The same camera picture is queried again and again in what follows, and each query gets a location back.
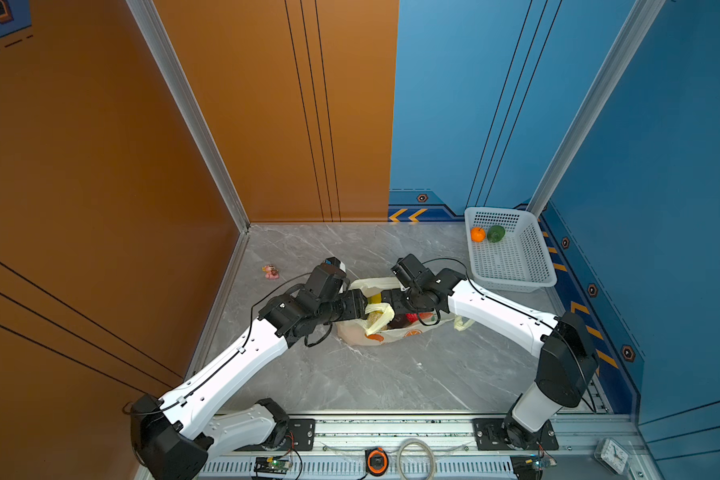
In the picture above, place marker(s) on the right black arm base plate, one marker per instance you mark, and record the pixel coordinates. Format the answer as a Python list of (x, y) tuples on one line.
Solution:
[(495, 434)]

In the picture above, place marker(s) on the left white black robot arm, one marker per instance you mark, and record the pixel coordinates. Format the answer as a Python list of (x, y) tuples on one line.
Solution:
[(175, 435)]

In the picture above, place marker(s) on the orange fruit in basket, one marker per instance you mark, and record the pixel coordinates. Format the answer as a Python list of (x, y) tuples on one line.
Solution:
[(477, 234)]

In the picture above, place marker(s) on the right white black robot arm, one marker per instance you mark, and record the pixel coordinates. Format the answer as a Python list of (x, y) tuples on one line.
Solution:
[(567, 358)]

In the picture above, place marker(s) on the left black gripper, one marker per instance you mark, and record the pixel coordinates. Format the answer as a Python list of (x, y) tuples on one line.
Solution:
[(355, 307)]

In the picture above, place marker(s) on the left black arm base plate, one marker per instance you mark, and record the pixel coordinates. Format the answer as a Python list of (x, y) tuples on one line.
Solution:
[(298, 434)]

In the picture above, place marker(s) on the orange black tape measure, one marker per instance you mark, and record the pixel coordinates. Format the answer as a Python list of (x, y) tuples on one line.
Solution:
[(376, 462)]

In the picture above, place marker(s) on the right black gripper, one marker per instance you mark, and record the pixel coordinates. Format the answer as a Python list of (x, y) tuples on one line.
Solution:
[(393, 295)]

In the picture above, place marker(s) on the green fruit in basket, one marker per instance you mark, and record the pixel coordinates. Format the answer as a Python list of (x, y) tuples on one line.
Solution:
[(495, 233)]

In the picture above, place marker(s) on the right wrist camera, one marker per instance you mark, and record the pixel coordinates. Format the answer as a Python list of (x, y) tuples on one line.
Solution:
[(411, 270)]

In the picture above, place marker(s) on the white plastic basket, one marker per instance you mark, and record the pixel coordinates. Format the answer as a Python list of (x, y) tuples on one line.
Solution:
[(520, 261)]

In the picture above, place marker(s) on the printed translucent plastic bag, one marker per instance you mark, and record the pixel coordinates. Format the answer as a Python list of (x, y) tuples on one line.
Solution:
[(383, 324)]

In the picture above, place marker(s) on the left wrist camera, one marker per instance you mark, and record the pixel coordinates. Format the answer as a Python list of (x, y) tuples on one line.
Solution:
[(326, 281)]

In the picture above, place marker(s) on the right circuit board module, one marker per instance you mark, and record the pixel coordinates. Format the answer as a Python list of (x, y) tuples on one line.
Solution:
[(532, 467)]

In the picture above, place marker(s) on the left green circuit board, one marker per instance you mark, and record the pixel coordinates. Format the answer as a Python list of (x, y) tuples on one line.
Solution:
[(272, 468)]

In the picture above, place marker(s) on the white desk clock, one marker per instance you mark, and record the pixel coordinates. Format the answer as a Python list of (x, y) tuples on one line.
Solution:
[(612, 455)]

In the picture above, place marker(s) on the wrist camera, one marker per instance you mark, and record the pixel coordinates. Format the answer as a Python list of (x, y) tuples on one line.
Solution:
[(411, 270), (326, 281)]

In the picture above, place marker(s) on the small pink toy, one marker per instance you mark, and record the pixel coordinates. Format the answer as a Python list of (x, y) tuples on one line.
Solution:
[(271, 272)]

